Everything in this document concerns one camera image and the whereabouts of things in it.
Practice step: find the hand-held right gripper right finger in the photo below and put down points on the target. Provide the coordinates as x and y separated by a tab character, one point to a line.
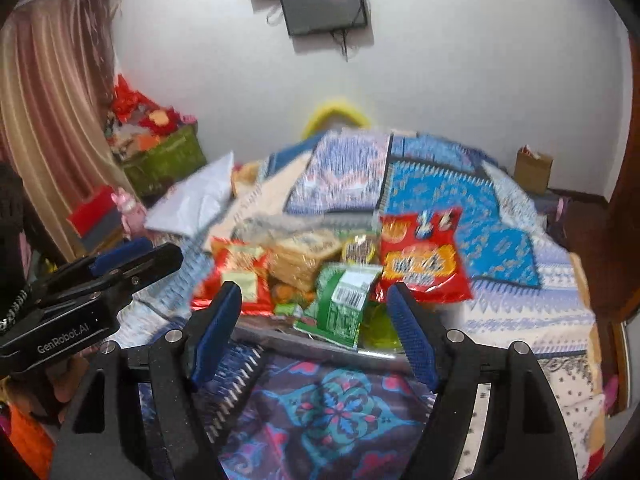
410	330

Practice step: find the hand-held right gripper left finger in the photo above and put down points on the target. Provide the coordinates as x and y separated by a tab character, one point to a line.
220	325

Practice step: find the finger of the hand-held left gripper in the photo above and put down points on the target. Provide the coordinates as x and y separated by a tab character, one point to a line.
150	265
122	252

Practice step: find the clear plastic container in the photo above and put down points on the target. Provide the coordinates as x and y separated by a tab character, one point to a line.
300	341

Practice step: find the clear rice cracker packet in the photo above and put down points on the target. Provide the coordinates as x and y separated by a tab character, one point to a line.
305	255

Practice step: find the person's left hand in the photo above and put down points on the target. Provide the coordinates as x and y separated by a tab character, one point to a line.
67	375

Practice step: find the dark grey box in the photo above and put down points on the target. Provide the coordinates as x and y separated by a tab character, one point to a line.
102	237

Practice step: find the yellow green wrapper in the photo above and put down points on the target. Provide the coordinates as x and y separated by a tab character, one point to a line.
380	327

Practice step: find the pink plush toy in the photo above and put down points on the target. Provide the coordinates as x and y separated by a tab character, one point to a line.
129	212

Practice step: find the red box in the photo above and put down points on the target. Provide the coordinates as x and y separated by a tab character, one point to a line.
92	207

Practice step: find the red gold snack packet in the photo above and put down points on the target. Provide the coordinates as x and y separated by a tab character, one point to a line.
235	270

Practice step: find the red cartoon snack packet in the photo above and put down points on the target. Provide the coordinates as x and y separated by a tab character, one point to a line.
425	260

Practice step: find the green snack packet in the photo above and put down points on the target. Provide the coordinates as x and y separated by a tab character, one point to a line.
340	310

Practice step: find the orange snack packet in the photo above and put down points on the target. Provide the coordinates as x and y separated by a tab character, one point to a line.
287	294

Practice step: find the white pillow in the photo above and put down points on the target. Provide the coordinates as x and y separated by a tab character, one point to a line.
195	195

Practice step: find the yellow round snack packet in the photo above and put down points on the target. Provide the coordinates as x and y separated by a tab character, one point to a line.
359	250

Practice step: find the green plastic crate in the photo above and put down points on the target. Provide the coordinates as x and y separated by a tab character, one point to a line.
170	160

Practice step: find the beige striped cloth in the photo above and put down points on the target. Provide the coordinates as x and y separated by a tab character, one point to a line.
270	190

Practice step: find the pile of red gift items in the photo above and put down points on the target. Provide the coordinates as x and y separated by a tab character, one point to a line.
135	110

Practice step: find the pink striped curtain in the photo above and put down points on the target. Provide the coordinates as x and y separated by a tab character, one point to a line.
50	110

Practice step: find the dark clothes pile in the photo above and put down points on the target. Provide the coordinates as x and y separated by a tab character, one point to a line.
557	217

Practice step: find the brown cardboard box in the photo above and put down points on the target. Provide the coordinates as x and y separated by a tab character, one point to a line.
534	172

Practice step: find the pink cloth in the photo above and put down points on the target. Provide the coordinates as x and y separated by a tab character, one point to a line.
611	392

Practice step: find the brown wooden door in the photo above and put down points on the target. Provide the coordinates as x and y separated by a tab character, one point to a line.
622	185

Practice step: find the small black wall monitor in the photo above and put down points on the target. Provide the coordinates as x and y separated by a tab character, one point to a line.
322	7

